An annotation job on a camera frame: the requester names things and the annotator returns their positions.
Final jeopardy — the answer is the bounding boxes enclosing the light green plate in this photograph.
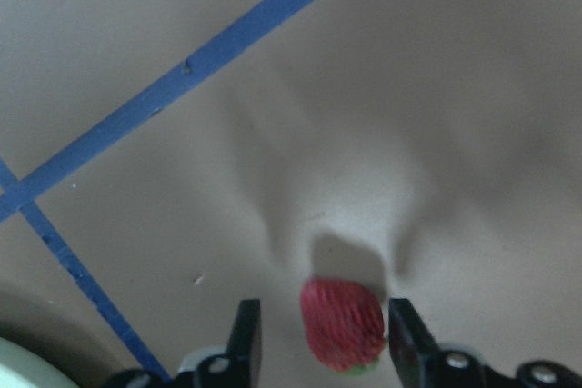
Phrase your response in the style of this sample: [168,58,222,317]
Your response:
[1,338,76,388]

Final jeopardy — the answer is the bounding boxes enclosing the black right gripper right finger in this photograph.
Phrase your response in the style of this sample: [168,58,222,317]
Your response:
[388,298,581,388]

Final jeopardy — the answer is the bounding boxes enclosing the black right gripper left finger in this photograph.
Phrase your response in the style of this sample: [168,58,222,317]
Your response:
[105,299,262,387]

